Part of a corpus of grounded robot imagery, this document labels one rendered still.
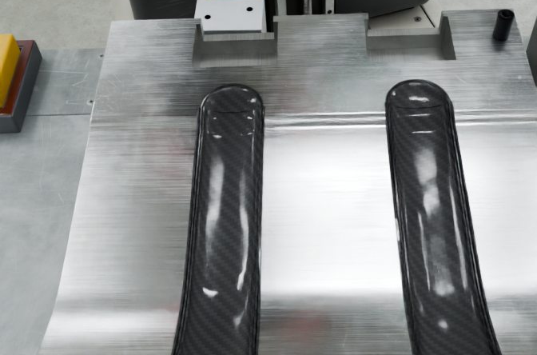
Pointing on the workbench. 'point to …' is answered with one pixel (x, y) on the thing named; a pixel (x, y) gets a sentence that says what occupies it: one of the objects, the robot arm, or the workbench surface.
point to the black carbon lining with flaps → (254, 165)
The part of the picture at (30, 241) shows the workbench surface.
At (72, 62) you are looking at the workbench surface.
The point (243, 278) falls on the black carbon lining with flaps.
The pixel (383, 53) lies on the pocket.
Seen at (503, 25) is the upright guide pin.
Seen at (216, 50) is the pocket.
